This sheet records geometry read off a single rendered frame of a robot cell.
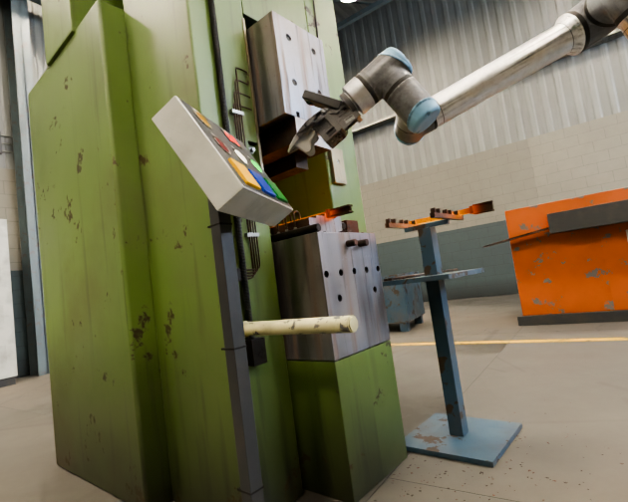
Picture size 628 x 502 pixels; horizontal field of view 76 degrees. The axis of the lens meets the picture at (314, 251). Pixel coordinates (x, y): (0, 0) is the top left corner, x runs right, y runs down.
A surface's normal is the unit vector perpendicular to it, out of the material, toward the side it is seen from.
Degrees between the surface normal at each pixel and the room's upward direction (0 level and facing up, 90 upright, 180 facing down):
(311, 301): 90
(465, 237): 90
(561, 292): 90
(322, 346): 90
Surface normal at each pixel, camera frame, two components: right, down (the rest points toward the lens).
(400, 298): -0.49, 0.00
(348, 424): 0.76, -0.15
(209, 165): -0.26, -0.04
